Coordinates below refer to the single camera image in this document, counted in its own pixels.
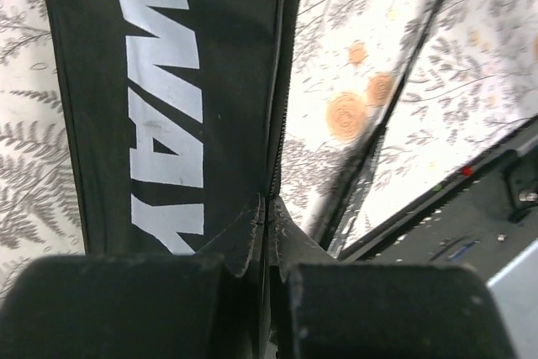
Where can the black Crossway racket cover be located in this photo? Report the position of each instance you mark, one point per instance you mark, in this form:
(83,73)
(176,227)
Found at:
(173,112)

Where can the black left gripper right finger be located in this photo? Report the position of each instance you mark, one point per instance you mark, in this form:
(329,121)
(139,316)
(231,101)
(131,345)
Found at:
(322,308)

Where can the black badminton racket right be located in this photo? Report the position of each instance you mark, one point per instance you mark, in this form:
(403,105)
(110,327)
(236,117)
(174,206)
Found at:
(354,179)

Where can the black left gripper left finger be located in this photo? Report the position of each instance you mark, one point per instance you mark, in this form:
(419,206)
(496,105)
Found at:
(207,305)

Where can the floral patterned table mat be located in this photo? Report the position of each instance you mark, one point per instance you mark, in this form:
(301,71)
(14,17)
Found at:
(475,81)

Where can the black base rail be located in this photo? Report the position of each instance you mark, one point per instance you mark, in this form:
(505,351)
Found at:
(484,224)

